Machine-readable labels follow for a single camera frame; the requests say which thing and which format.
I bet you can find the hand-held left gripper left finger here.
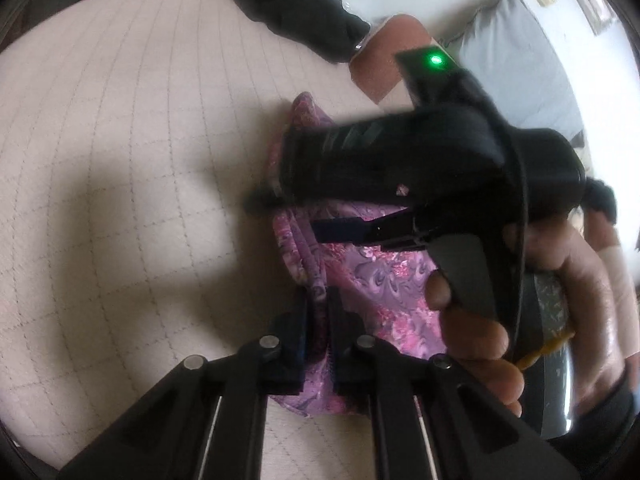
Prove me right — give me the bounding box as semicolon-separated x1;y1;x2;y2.
57;285;308;480

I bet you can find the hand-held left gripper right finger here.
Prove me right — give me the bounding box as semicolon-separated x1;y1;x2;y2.
327;285;581;480

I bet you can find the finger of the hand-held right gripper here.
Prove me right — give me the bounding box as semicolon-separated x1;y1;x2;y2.
245;184;283;217
310;210;431;252

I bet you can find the purple floral garment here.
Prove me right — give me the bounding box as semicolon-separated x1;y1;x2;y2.
267;91;451;418

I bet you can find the person's right hand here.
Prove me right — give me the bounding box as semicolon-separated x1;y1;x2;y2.
425;220;628;418

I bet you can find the grey pillow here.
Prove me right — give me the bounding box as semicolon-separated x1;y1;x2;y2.
440;0;586;148

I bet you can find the pink quilted bed sheet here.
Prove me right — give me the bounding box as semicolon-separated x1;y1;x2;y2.
0;0;501;480

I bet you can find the person's own body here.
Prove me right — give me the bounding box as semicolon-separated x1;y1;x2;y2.
575;177;640;321

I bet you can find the black cloth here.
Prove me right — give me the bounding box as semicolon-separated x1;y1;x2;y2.
167;0;372;65

